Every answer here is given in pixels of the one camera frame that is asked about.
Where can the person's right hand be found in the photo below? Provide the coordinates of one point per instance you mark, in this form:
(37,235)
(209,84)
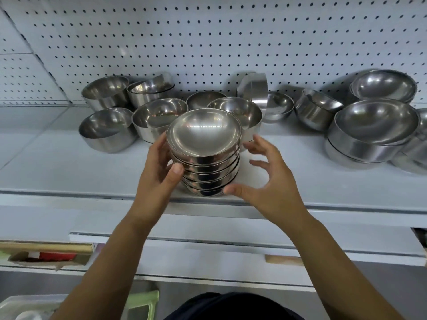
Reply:
(280,189)

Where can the person's left hand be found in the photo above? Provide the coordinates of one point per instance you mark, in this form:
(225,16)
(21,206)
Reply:
(153,183)

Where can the person's right thumb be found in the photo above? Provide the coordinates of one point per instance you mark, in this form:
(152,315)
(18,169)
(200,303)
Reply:
(242,190)

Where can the person's left thumb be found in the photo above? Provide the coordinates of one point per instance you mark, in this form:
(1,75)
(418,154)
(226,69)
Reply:
(175,174)

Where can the person's right middle finger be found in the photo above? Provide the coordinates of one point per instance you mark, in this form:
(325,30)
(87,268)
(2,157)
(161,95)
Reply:
(255,148)

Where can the stack of small steel bowls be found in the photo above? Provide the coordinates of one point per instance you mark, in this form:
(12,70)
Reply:
(203,129)

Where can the person's left forearm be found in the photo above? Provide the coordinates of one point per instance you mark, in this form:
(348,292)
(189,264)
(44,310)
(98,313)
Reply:
(110,266)

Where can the person's right forearm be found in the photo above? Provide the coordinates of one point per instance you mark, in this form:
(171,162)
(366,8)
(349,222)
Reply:
(333,273)

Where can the white metal shelf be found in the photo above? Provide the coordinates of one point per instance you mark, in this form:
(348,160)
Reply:
(66,173)
(206,243)

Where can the group of medium steel bowls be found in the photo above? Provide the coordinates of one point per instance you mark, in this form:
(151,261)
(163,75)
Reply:
(110,133)

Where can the large steel bowl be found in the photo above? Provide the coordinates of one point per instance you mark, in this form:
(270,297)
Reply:
(383,84)
(415,156)
(373,123)
(343,159)

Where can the person's dark clothing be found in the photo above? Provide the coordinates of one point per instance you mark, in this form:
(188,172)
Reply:
(233,308)

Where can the white pegboard panel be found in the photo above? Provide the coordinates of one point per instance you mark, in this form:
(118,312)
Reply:
(206,39)

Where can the green plastic stool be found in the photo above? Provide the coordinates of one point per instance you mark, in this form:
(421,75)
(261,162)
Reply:
(146,304)

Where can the red packet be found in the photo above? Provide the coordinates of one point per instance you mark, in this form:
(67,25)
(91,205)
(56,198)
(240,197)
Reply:
(53,256)

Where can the brown cardboard box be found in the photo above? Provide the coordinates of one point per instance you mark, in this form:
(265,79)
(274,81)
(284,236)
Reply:
(20,261)

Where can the white plastic container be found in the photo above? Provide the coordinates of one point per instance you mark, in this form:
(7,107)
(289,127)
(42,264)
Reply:
(26,308)

